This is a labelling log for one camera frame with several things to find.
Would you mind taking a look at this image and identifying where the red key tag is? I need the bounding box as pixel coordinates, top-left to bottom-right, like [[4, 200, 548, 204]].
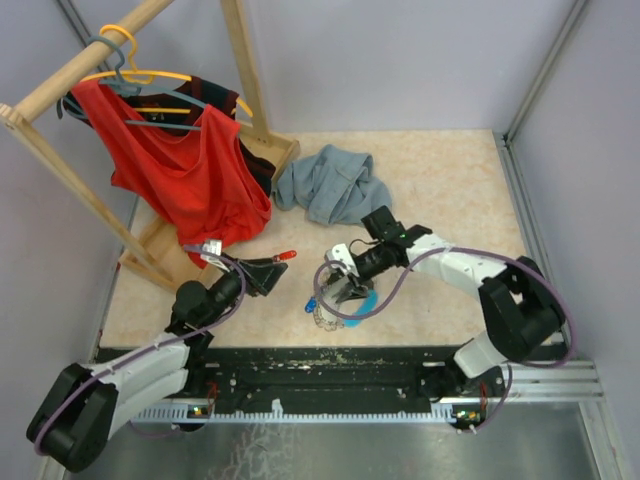
[[271, 250, 297, 262]]

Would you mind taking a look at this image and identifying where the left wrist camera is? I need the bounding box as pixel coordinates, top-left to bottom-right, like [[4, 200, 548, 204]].
[[200, 239, 222, 262]]

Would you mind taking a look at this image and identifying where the red tank top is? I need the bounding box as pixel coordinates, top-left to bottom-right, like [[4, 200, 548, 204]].
[[71, 79, 272, 247]]

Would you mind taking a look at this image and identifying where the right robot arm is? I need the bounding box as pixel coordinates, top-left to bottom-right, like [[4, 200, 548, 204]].
[[313, 206, 573, 400]]

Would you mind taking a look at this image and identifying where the aluminium corner post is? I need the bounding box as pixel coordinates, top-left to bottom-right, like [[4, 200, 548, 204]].
[[53, 0, 92, 48], [502, 0, 591, 146]]

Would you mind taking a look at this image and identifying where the wooden clothes rack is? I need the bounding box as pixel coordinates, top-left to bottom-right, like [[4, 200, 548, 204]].
[[1, 1, 299, 299]]

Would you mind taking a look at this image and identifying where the right aluminium corner post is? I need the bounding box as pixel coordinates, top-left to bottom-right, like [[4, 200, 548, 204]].
[[502, 0, 591, 146]]

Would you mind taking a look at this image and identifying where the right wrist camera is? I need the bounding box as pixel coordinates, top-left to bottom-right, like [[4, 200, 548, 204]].
[[325, 243, 355, 274]]

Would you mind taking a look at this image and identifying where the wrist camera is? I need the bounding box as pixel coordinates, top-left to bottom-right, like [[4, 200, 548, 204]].
[[200, 239, 222, 262], [325, 243, 355, 274]]

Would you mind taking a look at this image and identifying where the blue denim shirt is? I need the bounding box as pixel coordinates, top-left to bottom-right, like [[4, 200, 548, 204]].
[[274, 144, 392, 226]]

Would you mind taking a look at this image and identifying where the yellow hanger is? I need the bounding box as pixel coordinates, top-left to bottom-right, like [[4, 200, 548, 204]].
[[64, 24, 253, 131]]

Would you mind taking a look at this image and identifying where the blue key tag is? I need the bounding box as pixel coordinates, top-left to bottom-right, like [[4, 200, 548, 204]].
[[304, 297, 317, 313]]

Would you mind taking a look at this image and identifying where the left aluminium corner post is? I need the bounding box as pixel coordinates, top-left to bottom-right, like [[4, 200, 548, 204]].
[[53, 0, 92, 48]]

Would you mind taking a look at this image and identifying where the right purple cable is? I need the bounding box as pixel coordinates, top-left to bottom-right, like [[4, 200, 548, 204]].
[[313, 247, 577, 434]]

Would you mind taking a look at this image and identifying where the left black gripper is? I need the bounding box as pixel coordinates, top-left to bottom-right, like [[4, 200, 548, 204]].
[[202, 251, 287, 327]]

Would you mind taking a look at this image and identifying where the bunch of keys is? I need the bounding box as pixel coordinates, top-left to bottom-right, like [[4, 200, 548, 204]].
[[311, 278, 378, 332]]

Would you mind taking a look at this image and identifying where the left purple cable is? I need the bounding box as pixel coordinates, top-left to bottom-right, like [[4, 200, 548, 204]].
[[33, 243, 247, 459]]

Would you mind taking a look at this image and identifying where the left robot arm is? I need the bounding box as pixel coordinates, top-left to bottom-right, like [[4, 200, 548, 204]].
[[26, 254, 288, 473]]

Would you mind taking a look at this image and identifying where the teal hanger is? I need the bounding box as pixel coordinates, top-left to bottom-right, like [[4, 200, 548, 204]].
[[55, 35, 206, 120]]

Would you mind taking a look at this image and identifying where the purple cable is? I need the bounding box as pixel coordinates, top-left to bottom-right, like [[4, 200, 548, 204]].
[[313, 247, 577, 434], [33, 243, 247, 459]]

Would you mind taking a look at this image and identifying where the aluminium frame rail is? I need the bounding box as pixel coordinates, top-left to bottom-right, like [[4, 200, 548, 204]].
[[124, 362, 602, 430]]

